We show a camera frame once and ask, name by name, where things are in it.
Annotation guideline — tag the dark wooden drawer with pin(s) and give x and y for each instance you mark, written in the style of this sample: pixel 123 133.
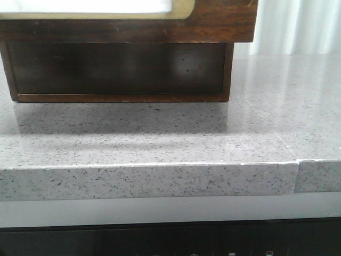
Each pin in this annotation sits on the dark wooden drawer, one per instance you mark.
pixel 189 22

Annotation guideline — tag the dark wooden drawer cabinet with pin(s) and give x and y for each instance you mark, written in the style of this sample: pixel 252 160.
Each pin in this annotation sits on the dark wooden drawer cabinet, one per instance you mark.
pixel 118 72

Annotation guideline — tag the white pleated curtain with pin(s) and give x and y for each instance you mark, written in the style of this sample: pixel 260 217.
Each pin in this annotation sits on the white pleated curtain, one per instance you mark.
pixel 296 27

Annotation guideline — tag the black appliance front panel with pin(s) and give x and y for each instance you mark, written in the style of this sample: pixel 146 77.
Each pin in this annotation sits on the black appliance front panel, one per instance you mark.
pixel 317 236

